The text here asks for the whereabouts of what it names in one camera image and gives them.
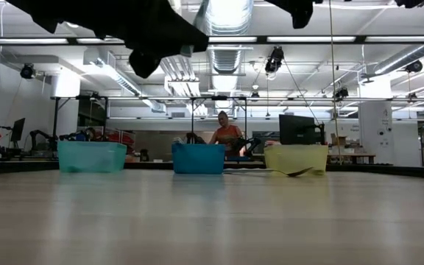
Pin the yellow plastic bin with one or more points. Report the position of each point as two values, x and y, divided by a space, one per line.
294 159

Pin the white pillar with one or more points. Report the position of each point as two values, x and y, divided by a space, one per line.
375 140

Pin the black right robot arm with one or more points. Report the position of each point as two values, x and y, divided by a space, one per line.
410 3

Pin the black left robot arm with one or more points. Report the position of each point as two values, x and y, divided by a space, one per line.
39 9

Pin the person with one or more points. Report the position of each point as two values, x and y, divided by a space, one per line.
90 133
226 134

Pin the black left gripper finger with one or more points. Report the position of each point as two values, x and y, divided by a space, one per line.
186 35
144 64

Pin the cardboard box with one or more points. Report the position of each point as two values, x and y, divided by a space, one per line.
341 140

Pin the teal plastic bin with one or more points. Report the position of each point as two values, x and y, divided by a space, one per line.
92 156

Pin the white ceiling pipes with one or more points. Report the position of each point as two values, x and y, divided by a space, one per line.
179 73

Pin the white light strip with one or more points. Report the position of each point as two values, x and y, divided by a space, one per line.
307 39

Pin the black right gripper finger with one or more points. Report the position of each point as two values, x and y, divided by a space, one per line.
293 5
302 20

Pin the silver ribbed ceiling duct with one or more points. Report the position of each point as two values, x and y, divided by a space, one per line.
230 22

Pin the black ceiling camera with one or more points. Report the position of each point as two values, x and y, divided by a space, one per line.
414 66
341 94
28 71
274 60

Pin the black computer monitor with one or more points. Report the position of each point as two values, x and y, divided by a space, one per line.
18 129
296 129

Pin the blue plastic bin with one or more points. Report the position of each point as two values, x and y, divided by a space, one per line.
197 158

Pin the black background robot arm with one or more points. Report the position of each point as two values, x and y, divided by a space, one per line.
41 134
249 144

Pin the background work table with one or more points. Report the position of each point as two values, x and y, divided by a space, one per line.
359 156

